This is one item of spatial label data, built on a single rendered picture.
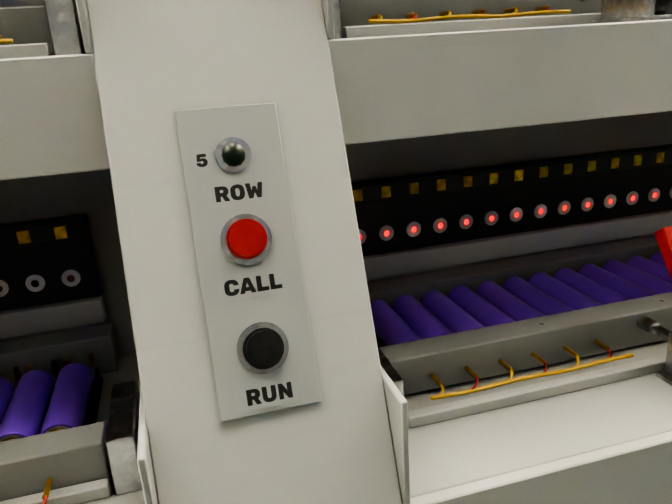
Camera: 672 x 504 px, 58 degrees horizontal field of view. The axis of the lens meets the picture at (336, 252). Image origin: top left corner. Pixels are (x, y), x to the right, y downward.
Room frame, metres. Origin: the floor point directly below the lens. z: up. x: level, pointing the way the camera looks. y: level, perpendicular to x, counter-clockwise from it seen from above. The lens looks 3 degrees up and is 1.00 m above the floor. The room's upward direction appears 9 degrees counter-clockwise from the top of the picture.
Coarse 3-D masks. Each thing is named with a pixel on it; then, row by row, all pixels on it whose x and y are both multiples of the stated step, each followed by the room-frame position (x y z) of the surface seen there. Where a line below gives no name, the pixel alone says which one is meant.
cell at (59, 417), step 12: (60, 372) 0.34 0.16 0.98; (72, 372) 0.33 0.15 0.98; (84, 372) 0.34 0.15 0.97; (60, 384) 0.32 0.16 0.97; (72, 384) 0.32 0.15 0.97; (84, 384) 0.33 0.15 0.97; (60, 396) 0.31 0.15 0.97; (72, 396) 0.31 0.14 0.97; (84, 396) 0.32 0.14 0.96; (48, 408) 0.31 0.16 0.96; (60, 408) 0.30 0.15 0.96; (72, 408) 0.30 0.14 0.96; (84, 408) 0.31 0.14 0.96; (48, 420) 0.29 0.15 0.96; (60, 420) 0.29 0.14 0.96; (72, 420) 0.29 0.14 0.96
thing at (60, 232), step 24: (72, 216) 0.36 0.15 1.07; (0, 240) 0.35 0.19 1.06; (24, 240) 0.36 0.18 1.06; (48, 240) 0.36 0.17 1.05; (72, 240) 0.37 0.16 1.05; (0, 264) 0.36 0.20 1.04; (24, 264) 0.37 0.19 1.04; (48, 264) 0.37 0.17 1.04; (72, 264) 0.37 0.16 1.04; (96, 264) 0.38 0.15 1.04; (24, 288) 0.37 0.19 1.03; (48, 288) 0.37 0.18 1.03; (72, 288) 0.38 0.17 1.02; (96, 288) 0.38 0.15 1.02
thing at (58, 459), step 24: (48, 432) 0.27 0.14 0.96; (72, 432) 0.27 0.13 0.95; (96, 432) 0.27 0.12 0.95; (0, 456) 0.26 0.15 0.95; (24, 456) 0.26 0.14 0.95; (48, 456) 0.26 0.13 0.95; (72, 456) 0.26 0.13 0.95; (96, 456) 0.27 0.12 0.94; (0, 480) 0.26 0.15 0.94; (24, 480) 0.26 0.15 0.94; (48, 480) 0.26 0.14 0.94; (72, 480) 0.27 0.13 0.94
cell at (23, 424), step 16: (32, 384) 0.32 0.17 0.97; (48, 384) 0.33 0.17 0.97; (16, 400) 0.31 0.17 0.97; (32, 400) 0.31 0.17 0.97; (48, 400) 0.33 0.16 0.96; (16, 416) 0.30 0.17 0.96; (32, 416) 0.30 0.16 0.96; (0, 432) 0.29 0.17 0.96; (16, 432) 0.28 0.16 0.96; (32, 432) 0.29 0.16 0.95
